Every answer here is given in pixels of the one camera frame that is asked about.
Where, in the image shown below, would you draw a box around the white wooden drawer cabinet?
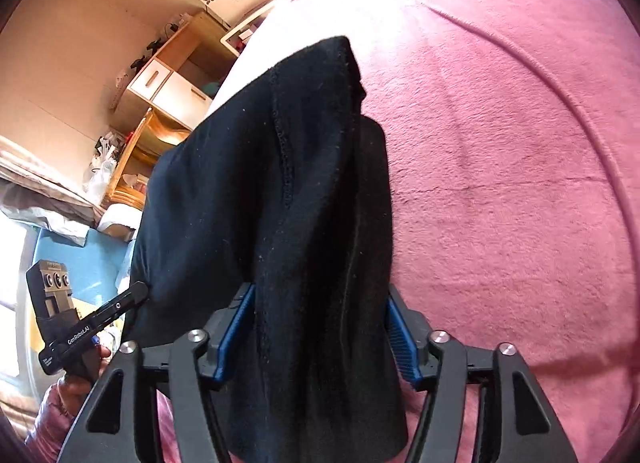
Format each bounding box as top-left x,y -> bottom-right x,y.
108,12 -> 236,134

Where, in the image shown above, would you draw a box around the black pants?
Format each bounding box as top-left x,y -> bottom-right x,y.
124,36 -> 408,462

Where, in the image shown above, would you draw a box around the beige curtain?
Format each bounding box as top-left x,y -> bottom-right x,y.
1,136 -> 104,227

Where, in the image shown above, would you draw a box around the white bedside table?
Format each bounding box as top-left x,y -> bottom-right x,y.
220,0 -> 279,57

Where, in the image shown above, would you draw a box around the wooden desk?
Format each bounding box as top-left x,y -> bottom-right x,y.
101,108 -> 191,210

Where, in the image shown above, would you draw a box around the white plastic bags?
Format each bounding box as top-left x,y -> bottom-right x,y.
82,131 -> 125,205

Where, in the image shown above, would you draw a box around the pink bed blanket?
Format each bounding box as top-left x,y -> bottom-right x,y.
210,0 -> 639,462

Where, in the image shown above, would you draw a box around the person's left hand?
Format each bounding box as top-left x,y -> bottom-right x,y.
58,345 -> 112,417

